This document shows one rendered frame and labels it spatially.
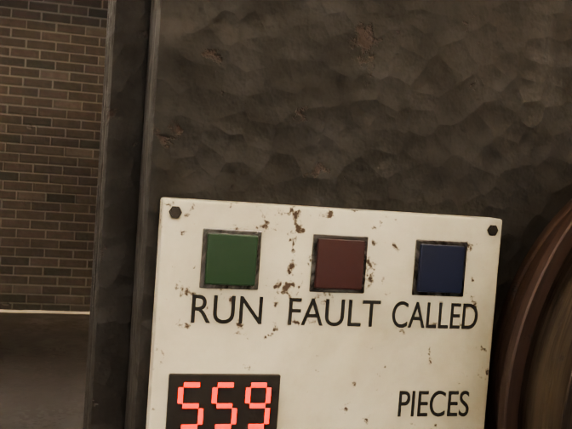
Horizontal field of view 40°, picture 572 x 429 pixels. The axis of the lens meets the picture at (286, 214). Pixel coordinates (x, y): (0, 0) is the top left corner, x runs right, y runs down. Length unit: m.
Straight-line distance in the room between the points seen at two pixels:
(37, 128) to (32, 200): 0.58
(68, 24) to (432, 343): 6.10
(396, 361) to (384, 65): 0.22
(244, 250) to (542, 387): 0.22
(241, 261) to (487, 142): 0.22
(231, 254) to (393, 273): 0.12
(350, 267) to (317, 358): 0.07
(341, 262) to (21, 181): 6.02
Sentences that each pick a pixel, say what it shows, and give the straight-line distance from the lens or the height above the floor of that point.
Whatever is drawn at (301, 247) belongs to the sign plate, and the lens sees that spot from 0.56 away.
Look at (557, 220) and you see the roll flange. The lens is 0.66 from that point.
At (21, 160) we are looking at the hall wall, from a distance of 6.53.
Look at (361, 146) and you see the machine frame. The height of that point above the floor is 1.29.
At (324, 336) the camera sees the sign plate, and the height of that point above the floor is 1.15.
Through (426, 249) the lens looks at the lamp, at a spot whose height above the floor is 1.21.
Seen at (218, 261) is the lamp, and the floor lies 1.20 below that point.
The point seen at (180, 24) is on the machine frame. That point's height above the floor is 1.36.
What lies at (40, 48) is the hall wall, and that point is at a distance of 6.57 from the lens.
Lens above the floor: 1.26
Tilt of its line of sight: 3 degrees down
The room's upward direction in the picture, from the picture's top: 4 degrees clockwise
